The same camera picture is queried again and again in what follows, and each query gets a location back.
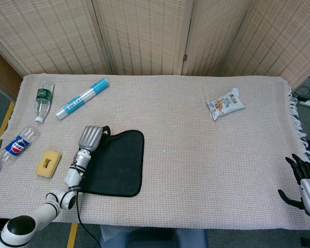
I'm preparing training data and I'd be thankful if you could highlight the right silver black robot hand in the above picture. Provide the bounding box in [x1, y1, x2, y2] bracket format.
[277, 153, 310, 219]

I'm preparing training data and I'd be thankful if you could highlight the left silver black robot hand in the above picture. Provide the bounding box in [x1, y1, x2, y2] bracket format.
[78, 125, 112, 153]

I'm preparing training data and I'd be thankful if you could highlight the dark green yellow cloth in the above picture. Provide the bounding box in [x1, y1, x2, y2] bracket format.
[79, 130, 145, 198]

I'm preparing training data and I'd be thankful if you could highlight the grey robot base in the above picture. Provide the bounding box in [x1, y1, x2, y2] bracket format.
[99, 224, 209, 248]

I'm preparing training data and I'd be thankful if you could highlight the blue clear plastic bag roll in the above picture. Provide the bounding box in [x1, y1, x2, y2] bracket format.
[55, 79, 110, 120]

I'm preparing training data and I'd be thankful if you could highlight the yellow sponge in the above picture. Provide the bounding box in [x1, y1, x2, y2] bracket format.
[35, 150, 63, 179]

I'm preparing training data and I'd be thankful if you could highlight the green label clear water bottle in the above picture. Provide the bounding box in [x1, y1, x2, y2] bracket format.
[35, 80, 55, 123]

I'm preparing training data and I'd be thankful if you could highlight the blue label Pepsi bottle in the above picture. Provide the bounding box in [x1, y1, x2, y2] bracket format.
[0, 126, 40, 172]

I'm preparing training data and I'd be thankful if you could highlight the black power adapter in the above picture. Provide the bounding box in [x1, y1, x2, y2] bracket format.
[295, 86, 310, 102]

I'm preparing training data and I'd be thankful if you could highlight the pink woven tablecloth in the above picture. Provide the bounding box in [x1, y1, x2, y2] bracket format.
[0, 74, 310, 231]

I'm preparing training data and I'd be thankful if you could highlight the brown wooden cabinet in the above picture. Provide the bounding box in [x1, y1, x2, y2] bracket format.
[0, 43, 24, 102]

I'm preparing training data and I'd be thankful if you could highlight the beige woven folding screen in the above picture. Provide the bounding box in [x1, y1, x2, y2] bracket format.
[0, 0, 310, 90]

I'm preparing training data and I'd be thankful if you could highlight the white snack bag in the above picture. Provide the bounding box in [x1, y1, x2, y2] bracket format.
[205, 87, 246, 122]

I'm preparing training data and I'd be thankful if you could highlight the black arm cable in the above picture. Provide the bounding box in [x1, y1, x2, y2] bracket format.
[75, 190, 99, 248]

